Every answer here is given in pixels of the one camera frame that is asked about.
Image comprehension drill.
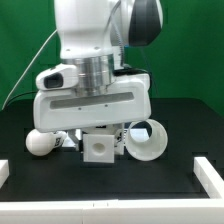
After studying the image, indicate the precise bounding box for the white border rail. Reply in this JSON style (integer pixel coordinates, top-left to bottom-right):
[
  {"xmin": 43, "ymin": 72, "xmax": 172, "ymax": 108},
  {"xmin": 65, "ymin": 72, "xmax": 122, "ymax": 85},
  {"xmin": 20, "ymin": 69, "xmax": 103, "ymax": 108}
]
[
  {"xmin": 193, "ymin": 157, "xmax": 224, "ymax": 200},
  {"xmin": 0, "ymin": 199, "xmax": 224, "ymax": 224}
]

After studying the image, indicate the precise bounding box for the white tag sheet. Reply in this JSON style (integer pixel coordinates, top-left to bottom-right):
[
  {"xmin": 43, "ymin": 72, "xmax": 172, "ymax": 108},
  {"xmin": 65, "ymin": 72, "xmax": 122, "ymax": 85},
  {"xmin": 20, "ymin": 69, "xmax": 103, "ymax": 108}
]
[{"xmin": 63, "ymin": 129, "xmax": 82, "ymax": 147}]

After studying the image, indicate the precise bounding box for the white lamp bulb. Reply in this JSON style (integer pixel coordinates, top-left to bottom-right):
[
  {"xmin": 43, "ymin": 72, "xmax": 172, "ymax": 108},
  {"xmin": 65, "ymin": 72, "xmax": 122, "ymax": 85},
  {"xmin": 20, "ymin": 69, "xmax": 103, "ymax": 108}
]
[{"xmin": 26, "ymin": 129, "xmax": 67, "ymax": 156}]

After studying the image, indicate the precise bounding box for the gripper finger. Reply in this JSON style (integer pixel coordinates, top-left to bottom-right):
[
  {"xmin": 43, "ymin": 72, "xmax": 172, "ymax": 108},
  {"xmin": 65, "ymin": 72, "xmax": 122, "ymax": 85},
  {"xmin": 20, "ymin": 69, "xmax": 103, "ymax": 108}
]
[
  {"xmin": 68, "ymin": 129, "xmax": 81, "ymax": 151},
  {"xmin": 114, "ymin": 123, "xmax": 124, "ymax": 147}
]

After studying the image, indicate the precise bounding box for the white right border rail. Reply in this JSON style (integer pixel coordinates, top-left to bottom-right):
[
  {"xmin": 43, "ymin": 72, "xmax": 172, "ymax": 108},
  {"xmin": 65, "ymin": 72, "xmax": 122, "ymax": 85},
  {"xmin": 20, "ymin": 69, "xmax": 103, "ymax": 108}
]
[{"xmin": 193, "ymin": 157, "xmax": 224, "ymax": 200}]

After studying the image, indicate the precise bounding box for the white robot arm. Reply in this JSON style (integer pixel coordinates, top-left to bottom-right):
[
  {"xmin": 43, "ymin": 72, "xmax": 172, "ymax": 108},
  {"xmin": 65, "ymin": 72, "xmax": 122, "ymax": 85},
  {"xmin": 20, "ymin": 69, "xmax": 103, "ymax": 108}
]
[{"xmin": 34, "ymin": 0, "xmax": 163, "ymax": 133}]

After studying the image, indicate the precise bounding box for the white lamp shade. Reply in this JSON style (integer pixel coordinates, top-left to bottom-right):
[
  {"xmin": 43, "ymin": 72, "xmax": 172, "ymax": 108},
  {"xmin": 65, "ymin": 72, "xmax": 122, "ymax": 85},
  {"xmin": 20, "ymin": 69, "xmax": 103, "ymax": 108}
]
[{"xmin": 125, "ymin": 119, "xmax": 168, "ymax": 161}]

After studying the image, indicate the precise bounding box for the white lamp base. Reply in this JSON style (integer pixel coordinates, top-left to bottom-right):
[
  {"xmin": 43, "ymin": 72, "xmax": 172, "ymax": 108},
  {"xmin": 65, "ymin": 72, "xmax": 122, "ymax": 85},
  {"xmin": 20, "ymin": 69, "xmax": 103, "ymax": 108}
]
[{"xmin": 82, "ymin": 124, "xmax": 124, "ymax": 163}]

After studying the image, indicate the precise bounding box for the white cable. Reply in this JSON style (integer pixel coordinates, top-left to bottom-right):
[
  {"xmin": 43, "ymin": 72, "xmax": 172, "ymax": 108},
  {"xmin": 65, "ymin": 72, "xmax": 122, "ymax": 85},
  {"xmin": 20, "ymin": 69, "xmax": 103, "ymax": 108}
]
[{"xmin": 1, "ymin": 29, "xmax": 59, "ymax": 111}]

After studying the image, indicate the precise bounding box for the white front border rail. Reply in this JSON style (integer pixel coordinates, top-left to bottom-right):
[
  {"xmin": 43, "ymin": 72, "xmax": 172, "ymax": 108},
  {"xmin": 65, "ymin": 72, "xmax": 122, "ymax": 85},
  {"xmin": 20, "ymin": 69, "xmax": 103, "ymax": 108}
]
[{"xmin": 0, "ymin": 199, "xmax": 224, "ymax": 224}]

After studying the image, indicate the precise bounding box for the black cable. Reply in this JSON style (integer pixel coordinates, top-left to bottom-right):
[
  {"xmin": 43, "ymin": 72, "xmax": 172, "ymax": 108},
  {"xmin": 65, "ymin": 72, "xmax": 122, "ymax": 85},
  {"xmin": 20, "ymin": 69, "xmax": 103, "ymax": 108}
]
[{"xmin": 4, "ymin": 91, "xmax": 37, "ymax": 106}]

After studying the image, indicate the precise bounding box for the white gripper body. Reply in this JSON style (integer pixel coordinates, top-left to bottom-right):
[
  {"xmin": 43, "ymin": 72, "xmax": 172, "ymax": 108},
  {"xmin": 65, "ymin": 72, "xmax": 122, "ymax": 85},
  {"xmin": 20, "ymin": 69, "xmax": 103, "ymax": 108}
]
[{"xmin": 33, "ymin": 64, "xmax": 151, "ymax": 133}]

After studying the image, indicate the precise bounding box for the white left border block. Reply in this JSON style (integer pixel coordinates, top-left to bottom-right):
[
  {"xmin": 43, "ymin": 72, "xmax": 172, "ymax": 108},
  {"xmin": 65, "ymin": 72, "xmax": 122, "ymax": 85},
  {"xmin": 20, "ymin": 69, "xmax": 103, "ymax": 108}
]
[{"xmin": 0, "ymin": 160, "xmax": 9, "ymax": 188}]

